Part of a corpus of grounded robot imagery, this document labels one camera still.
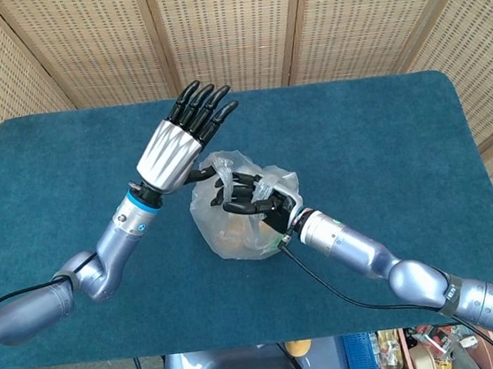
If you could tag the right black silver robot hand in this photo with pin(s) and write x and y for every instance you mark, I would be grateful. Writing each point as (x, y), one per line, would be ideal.
(276, 210)

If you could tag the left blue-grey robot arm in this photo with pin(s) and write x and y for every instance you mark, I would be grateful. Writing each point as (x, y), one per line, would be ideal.
(112, 253)

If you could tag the blue carpet mat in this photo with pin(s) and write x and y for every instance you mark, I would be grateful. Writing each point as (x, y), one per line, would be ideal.
(357, 136)

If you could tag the clear plastic bag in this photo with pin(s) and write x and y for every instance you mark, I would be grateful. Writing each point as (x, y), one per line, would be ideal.
(216, 232)

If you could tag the pink box with clutter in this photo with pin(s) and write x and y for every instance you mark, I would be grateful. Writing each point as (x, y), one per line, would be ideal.
(430, 350)

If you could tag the woven bamboo folding screen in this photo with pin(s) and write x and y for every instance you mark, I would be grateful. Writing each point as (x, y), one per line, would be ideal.
(229, 30)

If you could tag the blue plastic crate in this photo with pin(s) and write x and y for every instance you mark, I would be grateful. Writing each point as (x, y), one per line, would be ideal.
(359, 356)

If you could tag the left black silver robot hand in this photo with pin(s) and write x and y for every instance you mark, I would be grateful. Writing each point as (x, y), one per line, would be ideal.
(168, 158)

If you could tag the yellow orange fruit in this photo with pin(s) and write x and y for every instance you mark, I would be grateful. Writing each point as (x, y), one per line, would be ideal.
(298, 348)

